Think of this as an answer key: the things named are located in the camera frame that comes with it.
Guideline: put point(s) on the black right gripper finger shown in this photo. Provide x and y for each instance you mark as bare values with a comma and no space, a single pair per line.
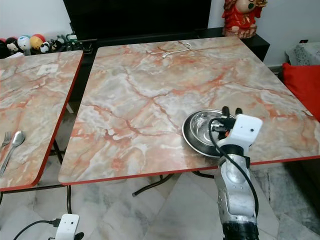
227,112
238,112

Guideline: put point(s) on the stainless steel bowl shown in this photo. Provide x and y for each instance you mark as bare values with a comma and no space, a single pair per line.
202,129

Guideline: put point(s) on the stainless steel plate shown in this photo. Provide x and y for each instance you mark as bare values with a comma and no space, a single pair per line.
188,141

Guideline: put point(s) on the silver metal fork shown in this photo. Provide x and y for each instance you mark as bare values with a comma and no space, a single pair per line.
7,140

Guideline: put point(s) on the red cushion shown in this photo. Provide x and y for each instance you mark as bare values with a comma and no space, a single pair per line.
302,85

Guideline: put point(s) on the silver metal spoon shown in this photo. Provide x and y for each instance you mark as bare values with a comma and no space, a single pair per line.
18,138

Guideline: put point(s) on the grey patterned cloth cover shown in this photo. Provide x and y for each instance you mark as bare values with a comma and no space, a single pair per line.
305,54

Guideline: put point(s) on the black metal table legs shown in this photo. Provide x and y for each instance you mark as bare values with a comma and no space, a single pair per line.
68,197
152,184

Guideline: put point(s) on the red ceramic figurine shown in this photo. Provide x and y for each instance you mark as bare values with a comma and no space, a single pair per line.
242,20

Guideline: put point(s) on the black mouse plush toy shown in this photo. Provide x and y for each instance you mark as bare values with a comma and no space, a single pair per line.
12,45

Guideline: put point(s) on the white and blue plush toy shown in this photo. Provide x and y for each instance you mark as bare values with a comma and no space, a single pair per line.
24,43

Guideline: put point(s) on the yellow and red plush toy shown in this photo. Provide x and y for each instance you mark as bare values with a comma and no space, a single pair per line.
37,41

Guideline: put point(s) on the black and white panda plush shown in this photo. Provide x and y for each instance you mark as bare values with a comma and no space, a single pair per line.
45,47

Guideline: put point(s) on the black flat television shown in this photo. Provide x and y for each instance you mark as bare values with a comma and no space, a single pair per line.
137,17

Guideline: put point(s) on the green toy figure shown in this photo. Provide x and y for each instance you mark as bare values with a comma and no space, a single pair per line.
71,43

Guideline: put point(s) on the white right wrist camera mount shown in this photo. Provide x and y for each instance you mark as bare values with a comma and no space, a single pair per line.
247,131

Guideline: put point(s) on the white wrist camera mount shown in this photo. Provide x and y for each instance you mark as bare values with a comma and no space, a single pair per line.
67,226
247,131

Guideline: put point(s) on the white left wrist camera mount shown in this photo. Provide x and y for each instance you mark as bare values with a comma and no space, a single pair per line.
67,226

